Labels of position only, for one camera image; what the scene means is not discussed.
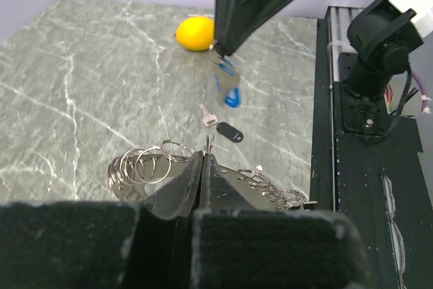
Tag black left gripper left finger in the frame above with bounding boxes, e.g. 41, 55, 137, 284
143, 151, 203, 221

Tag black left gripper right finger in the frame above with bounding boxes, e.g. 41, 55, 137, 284
198, 154, 271, 218

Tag blue key tag key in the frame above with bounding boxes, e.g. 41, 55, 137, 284
209, 44, 241, 108

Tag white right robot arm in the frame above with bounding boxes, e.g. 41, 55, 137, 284
214, 0, 432, 98

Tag yellow lemon on table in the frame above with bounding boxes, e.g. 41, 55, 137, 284
175, 16, 214, 51

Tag loose black key tag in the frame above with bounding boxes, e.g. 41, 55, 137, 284
216, 122, 244, 143

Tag aluminium rail frame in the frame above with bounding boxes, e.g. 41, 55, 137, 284
327, 7, 363, 83

